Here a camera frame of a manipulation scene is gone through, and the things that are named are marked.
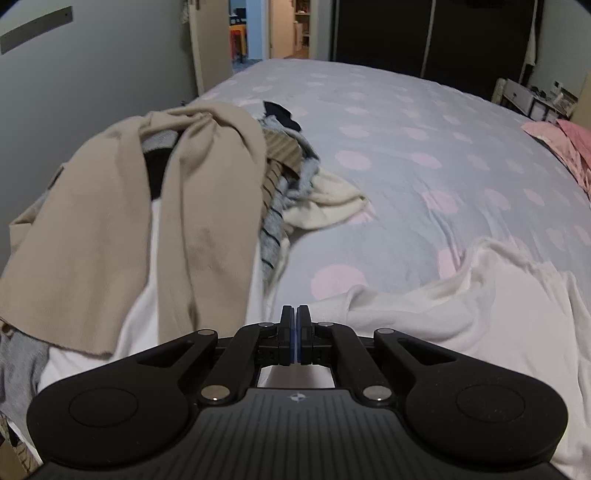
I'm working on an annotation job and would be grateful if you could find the cream door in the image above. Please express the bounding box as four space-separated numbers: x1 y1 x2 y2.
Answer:
188 0 234 95

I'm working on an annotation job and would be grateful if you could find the olive striped garment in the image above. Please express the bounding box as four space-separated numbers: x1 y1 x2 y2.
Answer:
261 129 301 217

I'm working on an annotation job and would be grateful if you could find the beige garment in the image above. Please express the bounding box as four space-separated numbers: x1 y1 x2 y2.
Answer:
0 102 269 358

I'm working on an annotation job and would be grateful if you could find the white shelf unit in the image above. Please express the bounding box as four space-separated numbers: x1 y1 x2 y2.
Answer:
492 78 578 123

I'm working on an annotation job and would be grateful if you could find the orange stool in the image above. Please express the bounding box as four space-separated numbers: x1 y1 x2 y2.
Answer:
229 25 249 58

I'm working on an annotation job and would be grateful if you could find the black wardrobe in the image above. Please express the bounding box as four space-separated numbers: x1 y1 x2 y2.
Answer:
331 0 543 100

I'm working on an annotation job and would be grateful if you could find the plain grey garment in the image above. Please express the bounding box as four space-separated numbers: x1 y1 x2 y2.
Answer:
0 323 51 416

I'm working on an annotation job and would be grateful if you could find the polka-dot bed blanket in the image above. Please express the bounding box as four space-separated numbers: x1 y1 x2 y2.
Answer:
194 59 591 315

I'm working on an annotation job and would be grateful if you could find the grey wall strip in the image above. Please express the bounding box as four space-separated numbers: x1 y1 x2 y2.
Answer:
0 6 75 55

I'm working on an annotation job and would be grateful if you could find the white pile garment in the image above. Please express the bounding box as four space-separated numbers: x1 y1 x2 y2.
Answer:
37 198 264 398

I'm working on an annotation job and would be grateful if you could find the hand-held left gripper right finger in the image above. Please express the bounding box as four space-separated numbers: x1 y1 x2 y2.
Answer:
298 305 458 407

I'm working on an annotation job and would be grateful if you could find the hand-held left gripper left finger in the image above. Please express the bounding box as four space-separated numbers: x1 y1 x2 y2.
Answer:
134 305 295 406

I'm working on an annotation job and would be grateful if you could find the dark navy garment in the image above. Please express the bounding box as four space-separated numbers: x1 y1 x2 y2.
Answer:
263 100 302 131

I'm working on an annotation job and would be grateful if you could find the cream garment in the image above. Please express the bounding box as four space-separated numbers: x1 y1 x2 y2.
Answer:
281 168 370 232

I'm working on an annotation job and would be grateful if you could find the grey striped garment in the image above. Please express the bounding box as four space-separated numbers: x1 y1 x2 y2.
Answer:
256 115 321 284

